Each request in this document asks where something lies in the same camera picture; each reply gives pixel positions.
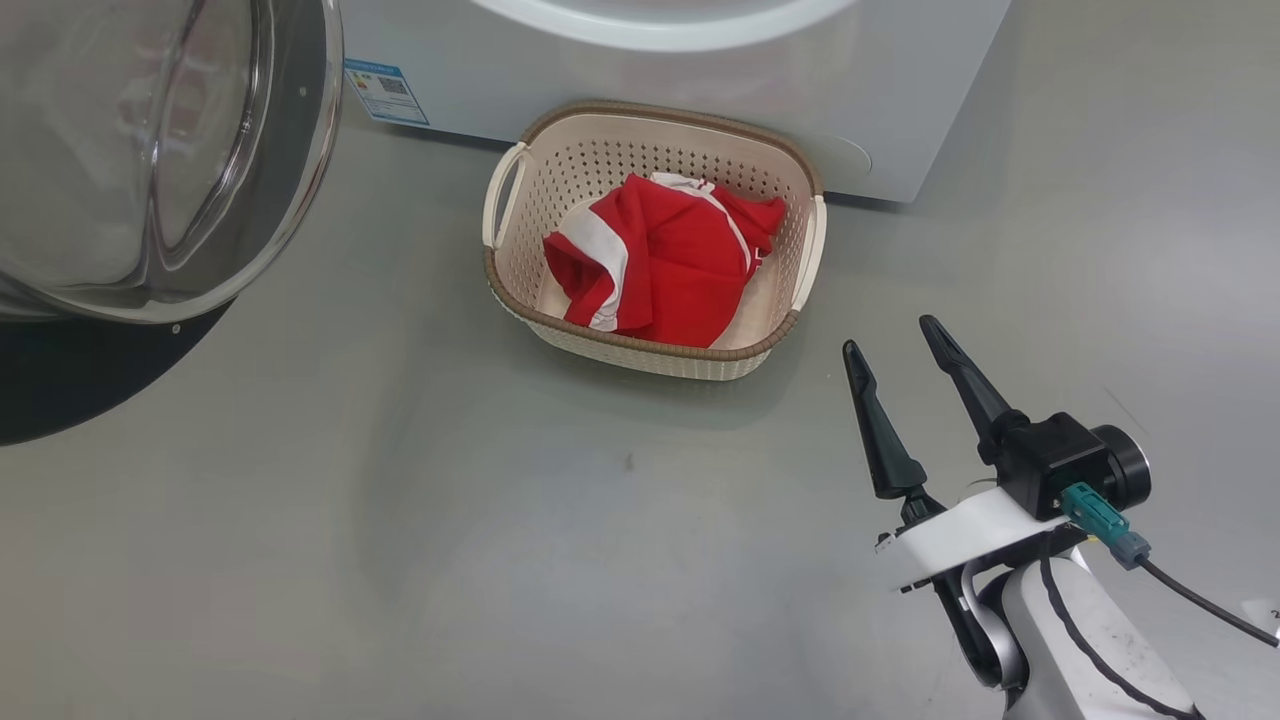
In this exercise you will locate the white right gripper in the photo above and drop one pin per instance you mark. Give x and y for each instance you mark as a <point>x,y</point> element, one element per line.
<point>970,535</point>

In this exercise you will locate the red white garment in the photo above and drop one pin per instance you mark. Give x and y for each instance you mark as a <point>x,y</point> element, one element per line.
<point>670,270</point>

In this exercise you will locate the round dark glass washer door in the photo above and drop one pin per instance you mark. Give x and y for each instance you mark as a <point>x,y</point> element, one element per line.
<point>290,200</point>

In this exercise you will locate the white washing machine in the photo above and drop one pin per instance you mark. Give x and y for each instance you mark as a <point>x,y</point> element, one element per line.
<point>900,90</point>

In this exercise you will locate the cream perforated laundry basket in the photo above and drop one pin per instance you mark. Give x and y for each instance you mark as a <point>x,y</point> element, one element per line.
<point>600,150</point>

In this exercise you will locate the blue white energy label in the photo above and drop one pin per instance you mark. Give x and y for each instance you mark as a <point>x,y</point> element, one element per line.
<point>385,92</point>

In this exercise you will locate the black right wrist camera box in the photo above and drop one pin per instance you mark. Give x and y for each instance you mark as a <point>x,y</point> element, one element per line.
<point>1060,455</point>

